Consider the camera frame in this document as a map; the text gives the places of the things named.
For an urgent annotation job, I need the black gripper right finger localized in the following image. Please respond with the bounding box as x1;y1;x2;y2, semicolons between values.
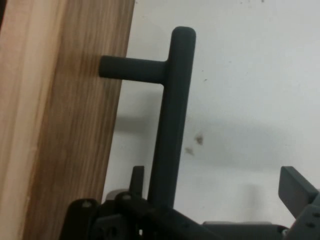
278;166;320;240

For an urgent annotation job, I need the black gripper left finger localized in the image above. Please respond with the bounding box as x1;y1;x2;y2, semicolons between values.
59;165;210;240

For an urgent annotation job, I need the black bar door handle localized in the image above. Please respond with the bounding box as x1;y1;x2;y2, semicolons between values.
99;26;197;211

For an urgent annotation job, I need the light wooden cabinet door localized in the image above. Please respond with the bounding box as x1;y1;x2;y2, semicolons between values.
0;0;136;240

